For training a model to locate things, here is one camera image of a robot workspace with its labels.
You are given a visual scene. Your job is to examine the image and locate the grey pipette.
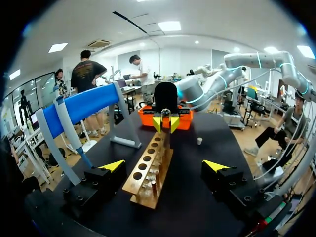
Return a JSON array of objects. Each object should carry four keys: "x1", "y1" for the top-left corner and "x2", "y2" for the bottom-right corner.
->
[{"x1": 54, "y1": 95, "x2": 94, "y2": 169}]

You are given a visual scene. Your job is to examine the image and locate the white cable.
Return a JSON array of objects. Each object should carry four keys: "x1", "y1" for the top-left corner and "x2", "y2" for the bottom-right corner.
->
[{"x1": 214, "y1": 68, "x2": 316, "y2": 196}]

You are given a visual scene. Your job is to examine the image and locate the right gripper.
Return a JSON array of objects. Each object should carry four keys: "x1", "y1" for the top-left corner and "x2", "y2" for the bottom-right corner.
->
[{"x1": 142, "y1": 82, "x2": 191, "y2": 134}]

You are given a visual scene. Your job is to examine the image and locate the pipette stand with blue panel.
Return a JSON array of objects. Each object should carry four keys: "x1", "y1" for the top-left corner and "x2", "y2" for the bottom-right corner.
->
[{"x1": 35, "y1": 81, "x2": 142, "y2": 186}]

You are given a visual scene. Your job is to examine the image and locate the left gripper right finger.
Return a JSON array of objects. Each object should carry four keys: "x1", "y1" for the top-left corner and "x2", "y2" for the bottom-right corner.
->
[{"x1": 200, "y1": 159, "x2": 268, "y2": 221}]

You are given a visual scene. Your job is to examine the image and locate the glass test tube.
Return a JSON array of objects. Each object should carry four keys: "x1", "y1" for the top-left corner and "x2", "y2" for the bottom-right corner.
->
[{"x1": 161, "y1": 108, "x2": 172, "y2": 150}]

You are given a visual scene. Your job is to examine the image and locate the orange plastic bin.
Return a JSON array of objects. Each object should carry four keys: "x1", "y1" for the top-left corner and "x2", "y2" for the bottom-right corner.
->
[{"x1": 137, "y1": 103, "x2": 194, "y2": 131}]

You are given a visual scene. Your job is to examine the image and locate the wooden test tube rack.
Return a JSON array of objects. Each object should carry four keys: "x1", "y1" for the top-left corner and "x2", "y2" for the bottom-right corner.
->
[{"x1": 121, "y1": 130, "x2": 174, "y2": 210}]

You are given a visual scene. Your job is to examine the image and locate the person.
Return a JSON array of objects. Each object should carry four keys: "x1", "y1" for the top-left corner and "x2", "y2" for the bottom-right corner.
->
[
  {"x1": 71, "y1": 49, "x2": 108, "y2": 138},
  {"x1": 243, "y1": 91, "x2": 310, "y2": 171},
  {"x1": 128, "y1": 54, "x2": 156, "y2": 104},
  {"x1": 54, "y1": 68, "x2": 69, "y2": 99}
]

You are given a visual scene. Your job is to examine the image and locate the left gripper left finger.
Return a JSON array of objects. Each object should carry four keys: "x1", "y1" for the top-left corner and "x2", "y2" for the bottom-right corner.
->
[{"x1": 61, "y1": 159, "x2": 127, "y2": 218}]

